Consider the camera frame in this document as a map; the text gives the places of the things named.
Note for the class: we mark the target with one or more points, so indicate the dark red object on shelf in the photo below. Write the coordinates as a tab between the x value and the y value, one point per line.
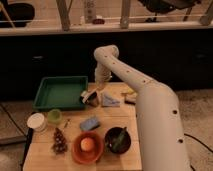
98	21

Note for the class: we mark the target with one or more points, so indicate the orange fruit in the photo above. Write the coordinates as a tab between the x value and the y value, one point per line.
87	144

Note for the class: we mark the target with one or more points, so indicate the white round container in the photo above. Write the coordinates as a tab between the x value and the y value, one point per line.
37	122

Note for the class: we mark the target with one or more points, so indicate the orange bowl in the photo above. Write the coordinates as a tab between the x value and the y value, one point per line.
82	157

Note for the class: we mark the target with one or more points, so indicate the black office chair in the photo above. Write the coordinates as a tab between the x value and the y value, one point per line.
166	6

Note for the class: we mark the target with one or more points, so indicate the black chair at left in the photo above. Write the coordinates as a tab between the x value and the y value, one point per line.
20	14

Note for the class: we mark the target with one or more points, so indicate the black beige scrub brush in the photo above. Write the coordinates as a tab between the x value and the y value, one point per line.
130	99

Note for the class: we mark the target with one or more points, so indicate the green plastic tray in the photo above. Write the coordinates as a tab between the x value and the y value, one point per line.
62	92

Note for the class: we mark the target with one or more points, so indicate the blue sponge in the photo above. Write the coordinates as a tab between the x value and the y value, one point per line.
89	124

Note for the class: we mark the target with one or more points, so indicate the black bowl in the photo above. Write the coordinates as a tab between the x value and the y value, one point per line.
112	134

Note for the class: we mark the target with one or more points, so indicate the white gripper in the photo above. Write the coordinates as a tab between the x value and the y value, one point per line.
102	75

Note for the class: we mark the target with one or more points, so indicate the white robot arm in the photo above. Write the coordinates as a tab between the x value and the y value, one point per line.
160	131

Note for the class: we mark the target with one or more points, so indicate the green vegetable in bowl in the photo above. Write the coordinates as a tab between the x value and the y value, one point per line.
118	141

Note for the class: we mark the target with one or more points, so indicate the green plastic cup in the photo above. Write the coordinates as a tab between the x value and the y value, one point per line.
54	116

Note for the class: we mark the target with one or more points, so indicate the yellow banana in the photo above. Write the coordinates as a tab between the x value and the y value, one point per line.
127	91

